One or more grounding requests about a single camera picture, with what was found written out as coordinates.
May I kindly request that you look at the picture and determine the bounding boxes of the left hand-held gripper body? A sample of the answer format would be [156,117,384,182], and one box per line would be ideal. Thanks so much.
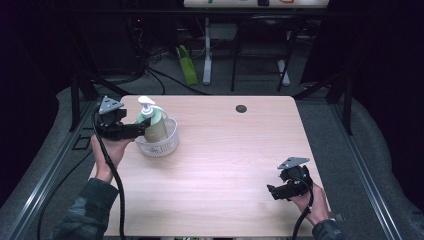
[96,95,138,141]

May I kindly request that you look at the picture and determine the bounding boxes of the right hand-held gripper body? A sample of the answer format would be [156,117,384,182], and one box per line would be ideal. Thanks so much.
[276,156,314,201]

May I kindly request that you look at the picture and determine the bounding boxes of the green pump bottle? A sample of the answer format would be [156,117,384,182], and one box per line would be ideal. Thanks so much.
[136,95,170,144]

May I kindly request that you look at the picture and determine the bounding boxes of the white perforated plastic basket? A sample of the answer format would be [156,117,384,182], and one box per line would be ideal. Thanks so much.
[134,105,180,158]

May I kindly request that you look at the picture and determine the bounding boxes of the person's left hand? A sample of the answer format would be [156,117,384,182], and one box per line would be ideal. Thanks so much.
[90,134,135,184]

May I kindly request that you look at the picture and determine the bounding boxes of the person's right hand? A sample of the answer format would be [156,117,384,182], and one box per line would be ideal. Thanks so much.
[289,183,331,227]

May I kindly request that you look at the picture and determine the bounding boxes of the dark computer tower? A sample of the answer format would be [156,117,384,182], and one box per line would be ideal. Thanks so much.
[124,15,149,73]

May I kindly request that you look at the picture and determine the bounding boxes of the white desk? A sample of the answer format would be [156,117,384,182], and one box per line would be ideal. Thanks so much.
[182,0,331,87]

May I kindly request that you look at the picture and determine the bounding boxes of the black chair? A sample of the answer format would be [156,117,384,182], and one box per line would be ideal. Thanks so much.
[230,14,302,93]

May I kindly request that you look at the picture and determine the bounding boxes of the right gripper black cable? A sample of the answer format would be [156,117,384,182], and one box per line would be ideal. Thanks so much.
[291,178,315,240]

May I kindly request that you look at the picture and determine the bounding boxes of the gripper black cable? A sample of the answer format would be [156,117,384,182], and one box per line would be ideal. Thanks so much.
[291,178,315,240]
[91,109,127,240]

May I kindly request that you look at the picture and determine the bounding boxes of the black metal frame stand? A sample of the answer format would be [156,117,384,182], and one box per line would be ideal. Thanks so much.
[293,72,355,136]
[69,70,131,133]

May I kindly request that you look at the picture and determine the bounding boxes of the bundle of black floor cables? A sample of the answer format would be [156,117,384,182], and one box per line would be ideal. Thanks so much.
[113,46,212,97]

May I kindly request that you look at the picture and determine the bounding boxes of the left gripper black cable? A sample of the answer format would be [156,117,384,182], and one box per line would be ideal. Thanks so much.
[91,109,127,240]

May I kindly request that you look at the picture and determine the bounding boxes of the grey metal floor rail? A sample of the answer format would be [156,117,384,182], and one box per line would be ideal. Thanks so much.
[329,102,405,240]
[5,99,98,240]

